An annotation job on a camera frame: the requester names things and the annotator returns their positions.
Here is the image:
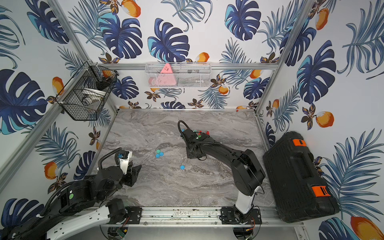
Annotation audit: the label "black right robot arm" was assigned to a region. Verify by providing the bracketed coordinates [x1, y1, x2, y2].
[181, 129, 266, 225]

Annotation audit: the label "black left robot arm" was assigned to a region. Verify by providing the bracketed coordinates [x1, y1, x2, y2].
[1, 165, 142, 240]

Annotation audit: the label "pink triangular object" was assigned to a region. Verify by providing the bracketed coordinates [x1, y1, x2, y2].
[156, 63, 177, 87]

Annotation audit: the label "black plastic tool case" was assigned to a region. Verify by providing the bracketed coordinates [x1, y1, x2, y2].
[263, 132, 340, 223]

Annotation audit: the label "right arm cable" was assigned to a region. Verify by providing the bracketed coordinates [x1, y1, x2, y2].
[177, 120, 190, 139]

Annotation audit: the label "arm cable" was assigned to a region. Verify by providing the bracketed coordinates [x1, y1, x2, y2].
[177, 120, 190, 139]
[97, 147, 123, 170]

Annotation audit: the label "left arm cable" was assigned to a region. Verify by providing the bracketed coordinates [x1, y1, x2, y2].
[97, 147, 123, 170]

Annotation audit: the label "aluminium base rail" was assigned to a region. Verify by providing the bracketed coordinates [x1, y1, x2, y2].
[59, 205, 304, 228]

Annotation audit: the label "clear wall shelf basket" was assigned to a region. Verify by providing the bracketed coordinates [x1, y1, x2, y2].
[145, 62, 212, 88]

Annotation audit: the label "white items in wire basket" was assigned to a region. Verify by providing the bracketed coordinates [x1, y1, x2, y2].
[81, 88, 106, 111]

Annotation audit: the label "black wire basket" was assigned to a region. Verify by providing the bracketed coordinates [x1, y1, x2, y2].
[55, 62, 119, 121]

